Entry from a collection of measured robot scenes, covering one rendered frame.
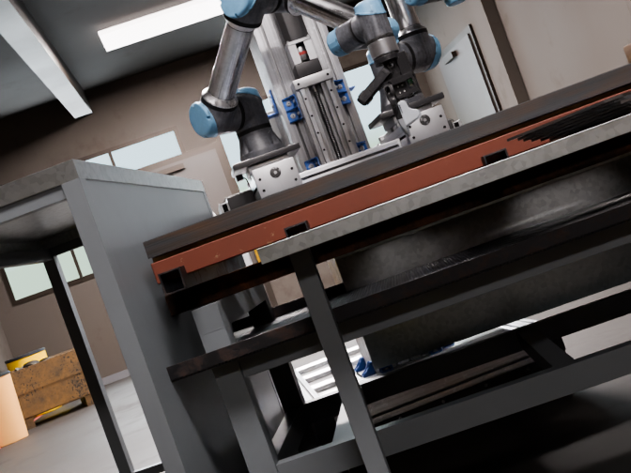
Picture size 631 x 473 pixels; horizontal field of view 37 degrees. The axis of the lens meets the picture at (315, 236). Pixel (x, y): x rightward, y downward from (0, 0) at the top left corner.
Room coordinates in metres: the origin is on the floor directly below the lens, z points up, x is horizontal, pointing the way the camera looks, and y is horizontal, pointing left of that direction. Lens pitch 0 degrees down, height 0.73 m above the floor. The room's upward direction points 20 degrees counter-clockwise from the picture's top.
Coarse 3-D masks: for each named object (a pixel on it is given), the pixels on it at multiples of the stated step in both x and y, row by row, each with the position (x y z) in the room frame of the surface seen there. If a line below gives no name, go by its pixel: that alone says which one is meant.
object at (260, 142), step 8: (256, 128) 3.01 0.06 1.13; (264, 128) 3.02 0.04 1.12; (240, 136) 3.03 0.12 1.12; (248, 136) 3.01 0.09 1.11; (256, 136) 3.01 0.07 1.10; (264, 136) 3.01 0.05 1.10; (272, 136) 3.04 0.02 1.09; (240, 144) 3.04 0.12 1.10; (248, 144) 3.01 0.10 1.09; (256, 144) 3.00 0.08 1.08; (264, 144) 3.00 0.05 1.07; (272, 144) 3.01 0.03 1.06; (280, 144) 3.03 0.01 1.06; (240, 152) 3.04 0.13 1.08; (248, 152) 3.02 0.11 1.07; (256, 152) 2.99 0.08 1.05; (264, 152) 2.99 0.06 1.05; (240, 160) 3.05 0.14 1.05
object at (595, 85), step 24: (624, 72) 1.99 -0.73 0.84; (552, 96) 2.00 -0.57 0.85; (576, 96) 1.99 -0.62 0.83; (480, 120) 2.01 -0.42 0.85; (504, 120) 2.01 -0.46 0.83; (528, 120) 2.02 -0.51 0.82; (432, 144) 2.02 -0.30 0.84; (456, 144) 2.02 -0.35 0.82; (360, 168) 2.03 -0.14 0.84; (384, 168) 2.03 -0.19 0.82; (288, 192) 2.05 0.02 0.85; (312, 192) 2.04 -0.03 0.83; (216, 216) 2.06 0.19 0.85; (240, 216) 2.06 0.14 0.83; (264, 216) 2.05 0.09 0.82; (168, 240) 2.07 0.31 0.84; (192, 240) 2.07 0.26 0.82
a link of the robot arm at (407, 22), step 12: (396, 0) 3.16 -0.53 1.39; (396, 12) 3.16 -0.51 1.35; (408, 12) 3.16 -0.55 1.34; (408, 24) 3.16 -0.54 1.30; (420, 24) 3.18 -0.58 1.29; (408, 36) 3.14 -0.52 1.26; (420, 36) 3.14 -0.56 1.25; (432, 36) 3.19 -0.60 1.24; (420, 48) 3.13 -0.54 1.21; (432, 48) 3.16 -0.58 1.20; (420, 60) 3.13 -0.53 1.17; (432, 60) 3.17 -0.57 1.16
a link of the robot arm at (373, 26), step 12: (372, 0) 2.41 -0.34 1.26; (360, 12) 2.41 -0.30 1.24; (372, 12) 2.40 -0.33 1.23; (384, 12) 2.42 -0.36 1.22; (360, 24) 2.43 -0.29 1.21; (372, 24) 2.40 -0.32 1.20; (384, 24) 2.41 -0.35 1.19; (360, 36) 2.44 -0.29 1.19; (372, 36) 2.41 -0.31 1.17; (384, 36) 2.40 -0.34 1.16
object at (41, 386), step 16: (64, 352) 9.21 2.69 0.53; (16, 368) 8.70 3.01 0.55; (32, 368) 8.51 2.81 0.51; (48, 368) 8.55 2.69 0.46; (64, 368) 8.60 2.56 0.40; (80, 368) 8.64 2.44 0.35; (16, 384) 8.45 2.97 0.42; (32, 384) 8.49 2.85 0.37; (48, 384) 8.53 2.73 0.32; (64, 384) 8.58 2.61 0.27; (80, 384) 8.63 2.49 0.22; (32, 400) 8.47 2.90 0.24; (48, 400) 8.52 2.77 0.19; (64, 400) 8.57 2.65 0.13; (32, 416) 8.47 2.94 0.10
